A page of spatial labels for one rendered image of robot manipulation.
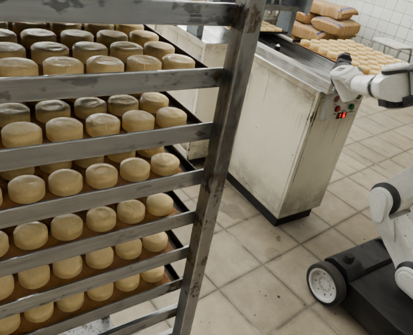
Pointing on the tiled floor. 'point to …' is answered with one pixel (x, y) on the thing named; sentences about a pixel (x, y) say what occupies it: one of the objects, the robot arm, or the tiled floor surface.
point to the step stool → (393, 46)
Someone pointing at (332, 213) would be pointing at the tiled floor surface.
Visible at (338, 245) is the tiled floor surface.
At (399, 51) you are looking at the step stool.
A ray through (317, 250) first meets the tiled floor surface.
